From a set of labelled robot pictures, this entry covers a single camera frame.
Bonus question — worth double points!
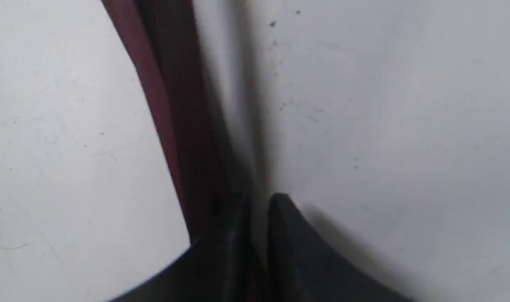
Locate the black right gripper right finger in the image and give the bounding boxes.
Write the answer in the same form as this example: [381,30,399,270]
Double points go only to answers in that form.
[267,193,410,302]

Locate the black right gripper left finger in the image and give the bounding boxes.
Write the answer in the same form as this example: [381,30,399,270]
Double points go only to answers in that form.
[115,194,251,302]

